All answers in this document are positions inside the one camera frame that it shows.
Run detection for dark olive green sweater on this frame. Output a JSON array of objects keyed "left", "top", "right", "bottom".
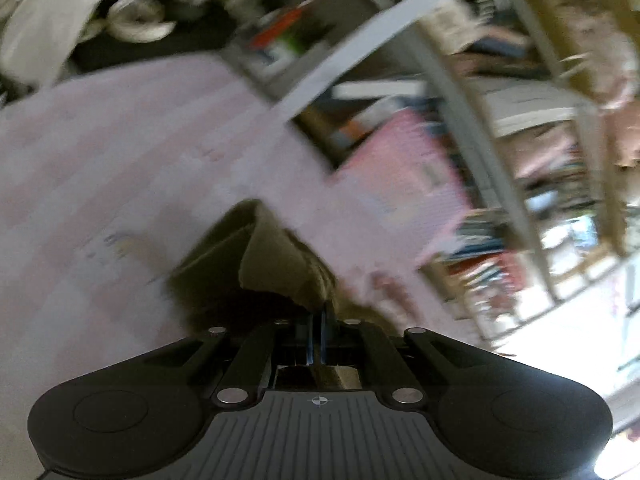
[{"left": 166, "top": 200, "right": 399, "bottom": 336}]

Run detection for pink checkered table cloth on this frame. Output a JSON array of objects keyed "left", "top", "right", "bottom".
[{"left": 1, "top": 53, "right": 474, "bottom": 479}]

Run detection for pink keyboard learning tablet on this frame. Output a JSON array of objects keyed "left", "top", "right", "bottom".
[{"left": 334, "top": 108, "right": 471, "bottom": 266}]

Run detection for metal bowl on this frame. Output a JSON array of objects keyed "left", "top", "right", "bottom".
[{"left": 105, "top": 0, "right": 176, "bottom": 44}]

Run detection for white shelf post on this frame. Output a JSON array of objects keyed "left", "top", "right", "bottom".
[{"left": 274, "top": 0, "right": 446, "bottom": 120}]

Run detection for wooden bookshelf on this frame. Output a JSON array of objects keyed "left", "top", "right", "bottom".
[{"left": 222, "top": 0, "right": 639, "bottom": 344}]

